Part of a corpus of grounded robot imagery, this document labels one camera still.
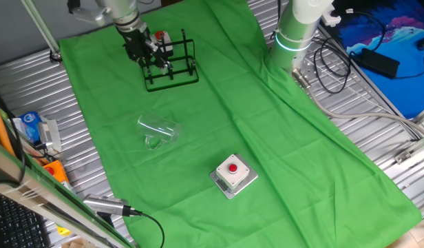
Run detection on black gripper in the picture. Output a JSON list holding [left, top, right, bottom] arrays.
[[116, 21, 172, 74]]

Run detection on clear glass cup with handle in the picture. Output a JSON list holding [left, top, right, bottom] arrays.
[[136, 112, 183, 152]]

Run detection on red button grey box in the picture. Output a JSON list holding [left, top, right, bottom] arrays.
[[149, 30, 174, 59]]

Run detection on thin metal strut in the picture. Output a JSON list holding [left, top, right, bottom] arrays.
[[21, 0, 63, 65]]

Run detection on red button box with baseplate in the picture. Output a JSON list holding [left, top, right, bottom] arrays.
[[209, 153, 259, 200]]

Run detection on green cloth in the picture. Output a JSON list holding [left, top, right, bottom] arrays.
[[59, 0, 423, 248]]

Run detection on blue tissue pack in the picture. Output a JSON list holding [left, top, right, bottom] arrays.
[[12, 110, 43, 144]]

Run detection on orange box red button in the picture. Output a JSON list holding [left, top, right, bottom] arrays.
[[43, 160, 70, 185]]

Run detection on silver robot mounting plate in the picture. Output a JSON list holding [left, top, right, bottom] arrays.
[[290, 51, 325, 91]]

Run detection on white power strip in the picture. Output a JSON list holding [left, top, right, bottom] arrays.
[[320, 3, 342, 28]]

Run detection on black keyboard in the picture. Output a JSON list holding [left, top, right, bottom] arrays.
[[0, 192, 52, 248]]

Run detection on black power adapter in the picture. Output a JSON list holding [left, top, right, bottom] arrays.
[[349, 47, 401, 80]]

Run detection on blue patterned mat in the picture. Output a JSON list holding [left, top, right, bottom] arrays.
[[330, 0, 424, 120]]

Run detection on black wire cup rack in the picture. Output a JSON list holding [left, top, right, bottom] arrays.
[[138, 28, 200, 93]]

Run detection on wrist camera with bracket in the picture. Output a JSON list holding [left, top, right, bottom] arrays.
[[67, 0, 112, 28]]

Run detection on silver ribbed camera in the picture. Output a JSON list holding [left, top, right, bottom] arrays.
[[37, 118, 63, 152]]

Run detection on silver camera on stand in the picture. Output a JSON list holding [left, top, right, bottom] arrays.
[[82, 193, 142, 218]]

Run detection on black cable bundle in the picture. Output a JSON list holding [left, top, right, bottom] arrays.
[[312, 34, 354, 96]]

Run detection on black camera cable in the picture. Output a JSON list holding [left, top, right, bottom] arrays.
[[129, 209, 166, 248]]

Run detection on aluminium frame beam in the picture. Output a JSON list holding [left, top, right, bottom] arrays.
[[0, 137, 134, 248]]

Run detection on thick grey cable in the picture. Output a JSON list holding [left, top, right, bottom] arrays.
[[290, 68, 424, 138]]

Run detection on aluminium rail with bracket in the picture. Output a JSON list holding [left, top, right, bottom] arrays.
[[393, 132, 424, 165]]

